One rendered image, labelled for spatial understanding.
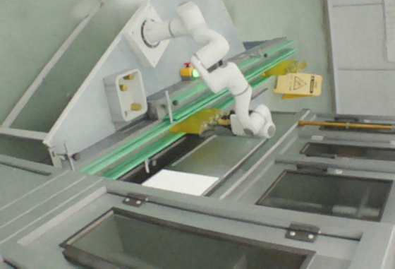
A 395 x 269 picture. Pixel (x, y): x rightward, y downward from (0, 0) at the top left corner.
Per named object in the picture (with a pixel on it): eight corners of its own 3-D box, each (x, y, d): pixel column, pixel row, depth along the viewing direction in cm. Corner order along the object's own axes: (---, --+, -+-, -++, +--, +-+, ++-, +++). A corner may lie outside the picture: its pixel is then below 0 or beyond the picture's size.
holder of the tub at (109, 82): (114, 132, 199) (125, 133, 195) (102, 78, 191) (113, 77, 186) (137, 120, 212) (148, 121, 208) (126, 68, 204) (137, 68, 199)
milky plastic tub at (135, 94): (112, 122, 197) (125, 123, 192) (102, 77, 190) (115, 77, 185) (135, 110, 210) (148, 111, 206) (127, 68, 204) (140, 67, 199)
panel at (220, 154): (101, 217, 163) (165, 236, 144) (99, 211, 162) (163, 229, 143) (214, 136, 232) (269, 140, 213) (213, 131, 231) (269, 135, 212)
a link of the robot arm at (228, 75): (239, 73, 182) (211, 92, 184) (214, 35, 172) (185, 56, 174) (250, 86, 168) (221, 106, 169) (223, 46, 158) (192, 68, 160)
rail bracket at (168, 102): (159, 123, 206) (179, 125, 199) (153, 91, 201) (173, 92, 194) (163, 121, 209) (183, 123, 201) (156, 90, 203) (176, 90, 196)
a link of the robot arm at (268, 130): (257, 118, 174) (269, 103, 177) (239, 115, 182) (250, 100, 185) (270, 142, 182) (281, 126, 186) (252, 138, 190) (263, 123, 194)
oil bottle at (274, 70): (261, 75, 301) (296, 75, 285) (260, 68, 299) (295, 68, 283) (264, 73, 305) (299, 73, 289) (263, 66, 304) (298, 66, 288)
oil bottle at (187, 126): (169, 131, 214) (204, 134, 202) (167, 121, 213) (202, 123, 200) (175, 128, 218) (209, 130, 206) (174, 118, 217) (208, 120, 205)
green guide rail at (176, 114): (164, 118, 209) (176, 119, 205) (163, 116, 209) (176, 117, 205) (288, 49, 343) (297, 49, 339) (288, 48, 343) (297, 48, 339)
